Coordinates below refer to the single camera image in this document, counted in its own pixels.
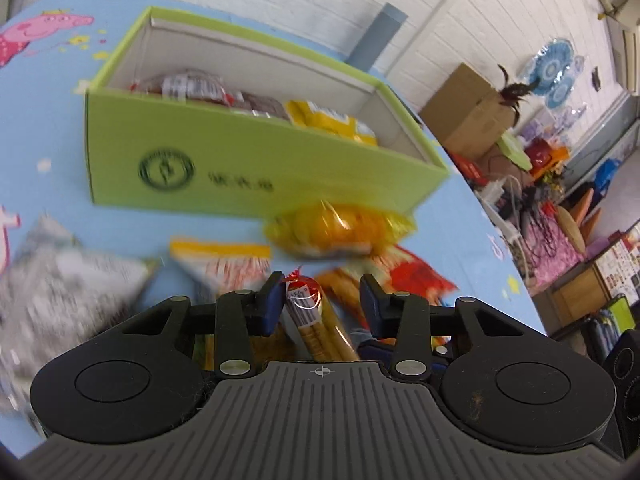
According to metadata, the grey bottle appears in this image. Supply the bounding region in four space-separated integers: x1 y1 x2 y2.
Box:
350 2 408 73

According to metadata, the green cardboard box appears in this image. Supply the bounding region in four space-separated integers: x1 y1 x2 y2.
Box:
84 6 451 221

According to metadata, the brown cardboard box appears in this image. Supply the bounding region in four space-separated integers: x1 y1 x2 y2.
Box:
419 62 521 158

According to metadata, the dark potted plant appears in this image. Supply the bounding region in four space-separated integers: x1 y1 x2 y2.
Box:
497 64 538 126

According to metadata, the clear brown cake packet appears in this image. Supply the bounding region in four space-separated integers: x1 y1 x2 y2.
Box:
235 91 293 122
129 71 238 107

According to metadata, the clear biscuit stick packet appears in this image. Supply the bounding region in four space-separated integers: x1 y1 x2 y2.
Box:
282 267 361 362

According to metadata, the blue plastic bag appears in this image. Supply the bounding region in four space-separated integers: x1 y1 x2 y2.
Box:
595 157 622 193

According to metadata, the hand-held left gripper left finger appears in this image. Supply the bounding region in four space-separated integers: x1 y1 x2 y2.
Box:
107 271 287 380

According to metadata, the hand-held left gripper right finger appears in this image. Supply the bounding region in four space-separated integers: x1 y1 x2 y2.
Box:
360 273 538 381

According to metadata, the green gift box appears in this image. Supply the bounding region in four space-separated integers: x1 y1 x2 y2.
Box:
497 130 533 171

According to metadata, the blue cartoon tablecloth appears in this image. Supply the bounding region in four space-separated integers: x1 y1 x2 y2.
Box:
0 0 551 461

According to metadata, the small blue paper fan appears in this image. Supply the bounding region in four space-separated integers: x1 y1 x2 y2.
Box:
547 82 576 109

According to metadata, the white air conditioner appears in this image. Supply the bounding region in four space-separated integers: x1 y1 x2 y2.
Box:
597 0 640 91

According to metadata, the white red snack packet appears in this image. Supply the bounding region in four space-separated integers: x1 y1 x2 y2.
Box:
169 237 273 306

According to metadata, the pink patterned cloth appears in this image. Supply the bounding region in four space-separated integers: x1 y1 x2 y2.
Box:
515 205 586 286

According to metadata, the silver snack packet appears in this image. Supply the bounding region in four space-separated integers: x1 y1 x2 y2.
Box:
0 212 161 416

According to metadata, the orange candy packet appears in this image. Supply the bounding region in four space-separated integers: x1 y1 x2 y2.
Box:
264 200 417 260

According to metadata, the red flat box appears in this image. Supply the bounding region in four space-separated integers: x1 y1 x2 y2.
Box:
450 155 488 186

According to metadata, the yellow snack packet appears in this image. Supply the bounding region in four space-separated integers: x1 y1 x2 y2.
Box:
285 100 378 147

